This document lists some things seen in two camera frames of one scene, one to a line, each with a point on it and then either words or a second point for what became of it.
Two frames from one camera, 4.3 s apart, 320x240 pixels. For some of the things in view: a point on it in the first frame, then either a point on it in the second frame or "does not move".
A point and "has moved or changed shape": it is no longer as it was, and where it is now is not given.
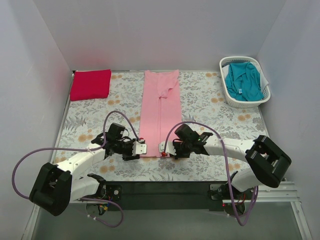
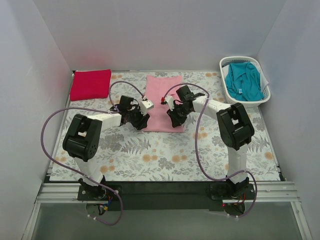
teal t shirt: [243, 82] does not move
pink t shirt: [161, 112] has moved or changed shape
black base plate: [164, 195] does not move
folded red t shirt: [89, 84] does not move
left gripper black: [130, 152] → [139, 120]
